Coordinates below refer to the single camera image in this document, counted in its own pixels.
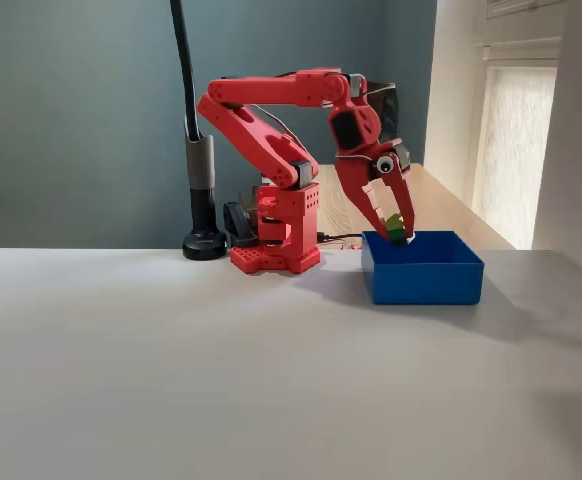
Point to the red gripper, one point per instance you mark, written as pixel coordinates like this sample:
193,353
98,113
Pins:
355,175

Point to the green lego brick stack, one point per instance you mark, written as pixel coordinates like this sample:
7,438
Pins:
395,231

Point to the red robot arm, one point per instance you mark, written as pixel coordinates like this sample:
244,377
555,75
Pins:
271,145

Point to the blue plastic bin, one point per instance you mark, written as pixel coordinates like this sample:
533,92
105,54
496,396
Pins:
421,285

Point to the light wooden table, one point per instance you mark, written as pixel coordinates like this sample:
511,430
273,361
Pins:
446,210

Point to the dark wooden chair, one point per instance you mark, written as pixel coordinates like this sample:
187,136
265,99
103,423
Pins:
390,112

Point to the white window blind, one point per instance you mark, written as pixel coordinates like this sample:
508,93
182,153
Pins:
516,150

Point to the black table clamp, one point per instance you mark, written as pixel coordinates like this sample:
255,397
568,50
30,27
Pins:
236,220

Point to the black gooseneck stand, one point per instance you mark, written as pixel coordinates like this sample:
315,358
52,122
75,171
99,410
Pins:
199,165

